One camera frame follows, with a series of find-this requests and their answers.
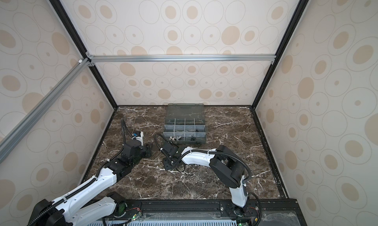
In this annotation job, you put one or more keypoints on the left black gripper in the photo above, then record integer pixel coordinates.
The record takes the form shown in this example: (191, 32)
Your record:
(148, 151)

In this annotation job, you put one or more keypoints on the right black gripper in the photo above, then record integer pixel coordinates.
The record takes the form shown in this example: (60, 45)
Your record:
(167, 150)

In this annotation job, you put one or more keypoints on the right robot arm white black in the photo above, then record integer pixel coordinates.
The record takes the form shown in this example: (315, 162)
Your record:
(231, 170)

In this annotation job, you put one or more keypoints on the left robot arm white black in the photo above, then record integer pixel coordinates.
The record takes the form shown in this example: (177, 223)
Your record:
(109, 173)

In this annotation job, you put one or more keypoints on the clear plastic organizer box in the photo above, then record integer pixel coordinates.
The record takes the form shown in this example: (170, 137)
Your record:
(186, 120)

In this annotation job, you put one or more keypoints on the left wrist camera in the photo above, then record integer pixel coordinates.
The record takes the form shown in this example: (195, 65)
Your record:
(138, 135)

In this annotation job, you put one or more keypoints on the horizontal aluminium rail back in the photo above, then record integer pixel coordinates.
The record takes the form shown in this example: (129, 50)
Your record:
(182, 58)

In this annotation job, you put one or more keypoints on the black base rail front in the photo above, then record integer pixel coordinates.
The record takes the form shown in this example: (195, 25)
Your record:
(177, 208)

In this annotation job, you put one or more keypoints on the diagonal aluminium rail left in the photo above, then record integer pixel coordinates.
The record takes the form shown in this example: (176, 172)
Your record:
(20, 130)

